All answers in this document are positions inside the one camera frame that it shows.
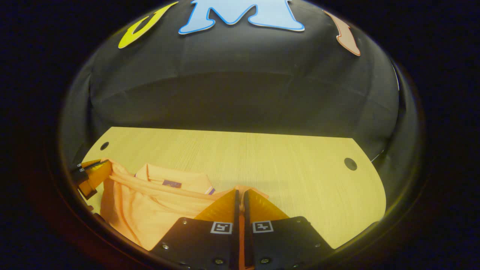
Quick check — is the orange T-shirt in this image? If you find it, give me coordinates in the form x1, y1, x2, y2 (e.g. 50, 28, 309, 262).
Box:
99, 159, 270, 270

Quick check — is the black backdrop cloth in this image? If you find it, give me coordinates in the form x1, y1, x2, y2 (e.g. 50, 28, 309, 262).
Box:
58, 0, 424, 233

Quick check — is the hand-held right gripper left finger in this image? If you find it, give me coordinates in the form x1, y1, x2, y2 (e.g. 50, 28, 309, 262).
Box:
150, 189, 240, 270

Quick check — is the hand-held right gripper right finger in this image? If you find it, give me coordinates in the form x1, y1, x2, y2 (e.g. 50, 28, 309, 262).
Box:
243, 189, 334, 270

